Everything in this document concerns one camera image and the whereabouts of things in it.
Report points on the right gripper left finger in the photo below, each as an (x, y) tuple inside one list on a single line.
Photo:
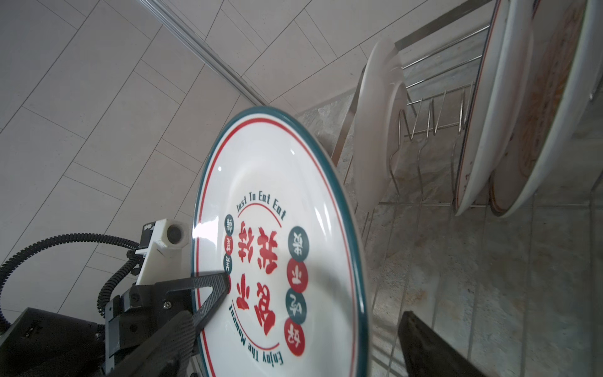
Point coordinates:
[(166, 353)]

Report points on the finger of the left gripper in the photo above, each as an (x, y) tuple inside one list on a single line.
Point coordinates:
[(200, 296)]

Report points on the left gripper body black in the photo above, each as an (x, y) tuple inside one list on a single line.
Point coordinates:
[(42, 343)]

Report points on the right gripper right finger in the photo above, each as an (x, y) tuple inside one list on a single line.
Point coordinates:
[(427, 354)]

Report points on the black white plate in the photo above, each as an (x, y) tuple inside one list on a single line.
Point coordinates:
[(272, 215)]

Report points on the orange sunburst plate front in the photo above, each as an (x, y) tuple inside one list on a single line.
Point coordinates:
[(376, 141)]

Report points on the left corner aluminium profile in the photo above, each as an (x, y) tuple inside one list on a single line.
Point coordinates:
[(201, 49)]

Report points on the orange pattern plate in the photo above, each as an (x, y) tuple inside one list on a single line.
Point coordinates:
[(499, 91), (565, 68)]

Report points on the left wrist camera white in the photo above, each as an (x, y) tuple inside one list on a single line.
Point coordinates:
[(165, 250)]

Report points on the metal wire dish rack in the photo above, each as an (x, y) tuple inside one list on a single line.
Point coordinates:
[(518, 295)]

